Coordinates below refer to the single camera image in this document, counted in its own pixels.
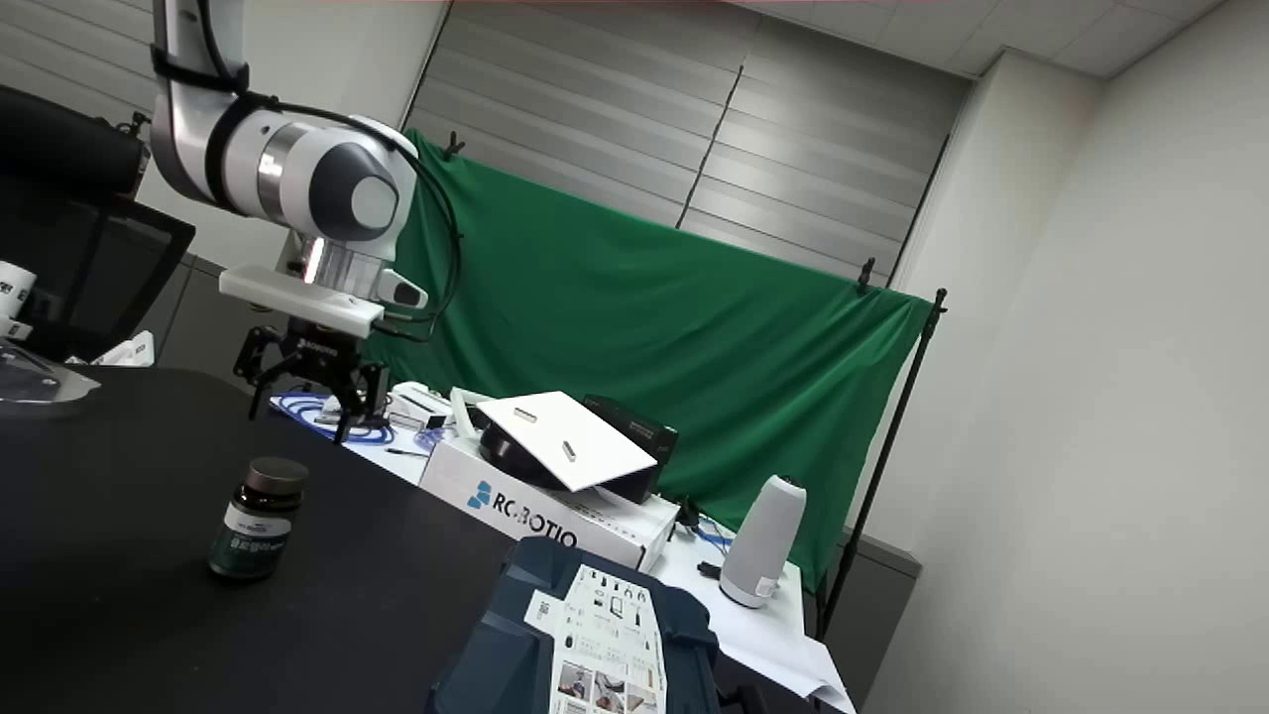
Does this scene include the green backdrop cloth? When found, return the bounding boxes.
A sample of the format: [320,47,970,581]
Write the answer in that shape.
[359,125,936,587]

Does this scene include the small white box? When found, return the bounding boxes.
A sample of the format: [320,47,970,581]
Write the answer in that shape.
[383,375,453,432]

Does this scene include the black backdrop stand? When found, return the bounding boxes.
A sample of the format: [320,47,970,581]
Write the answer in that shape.
[814,285,952,637]

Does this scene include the black device under panel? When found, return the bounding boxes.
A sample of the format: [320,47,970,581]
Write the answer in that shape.
[473,391,681,506]

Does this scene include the blue coiled cable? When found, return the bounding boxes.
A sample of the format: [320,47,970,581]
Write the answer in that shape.
[271,388,402,448]

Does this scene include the blue plastic tray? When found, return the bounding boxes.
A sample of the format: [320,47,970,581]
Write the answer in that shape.
[429,530,727,714]

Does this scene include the white table sheet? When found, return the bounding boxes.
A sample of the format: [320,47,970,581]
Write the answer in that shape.
[263,388,855,710]

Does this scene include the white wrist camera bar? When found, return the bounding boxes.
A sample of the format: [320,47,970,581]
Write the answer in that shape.
[214,263,429,339]

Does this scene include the dark green bottle beige cap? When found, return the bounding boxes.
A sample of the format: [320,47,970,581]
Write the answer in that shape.
[207,453,312,587]

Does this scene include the white flat panel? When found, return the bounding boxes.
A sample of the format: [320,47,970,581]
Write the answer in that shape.
[466,388,662,494]

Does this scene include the white printed leaflet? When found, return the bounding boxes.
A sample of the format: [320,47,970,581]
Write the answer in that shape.
[525,562,665,714]

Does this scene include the white Robotiq carton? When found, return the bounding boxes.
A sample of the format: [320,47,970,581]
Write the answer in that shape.
[415,432,686,574]

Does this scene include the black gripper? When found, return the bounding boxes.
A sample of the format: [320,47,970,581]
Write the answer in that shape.
[235,312,392,448]

